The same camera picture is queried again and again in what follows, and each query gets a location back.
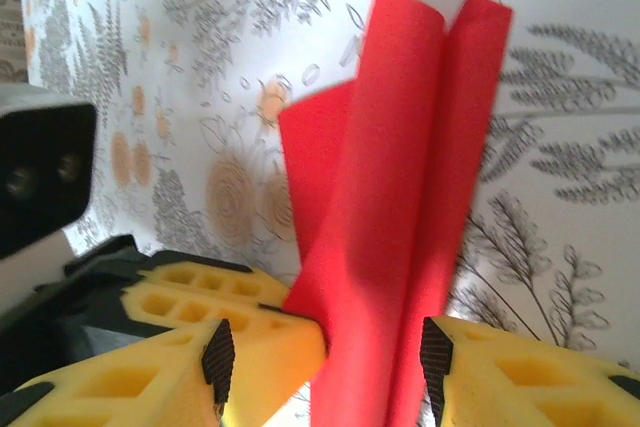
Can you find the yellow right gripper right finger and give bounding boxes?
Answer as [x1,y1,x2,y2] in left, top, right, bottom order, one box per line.
[419,316,640,427]

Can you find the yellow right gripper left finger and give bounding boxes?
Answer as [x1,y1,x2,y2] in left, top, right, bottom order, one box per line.
[0,318,237,427]

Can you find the red cloth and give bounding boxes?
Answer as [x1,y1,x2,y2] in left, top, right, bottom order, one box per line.
[277,0,515,427]

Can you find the floral table cover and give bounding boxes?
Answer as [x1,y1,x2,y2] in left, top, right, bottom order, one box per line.
[0,0,640,427]

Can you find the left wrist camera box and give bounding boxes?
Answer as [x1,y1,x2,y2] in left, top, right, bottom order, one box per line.
[0,84,99,281]

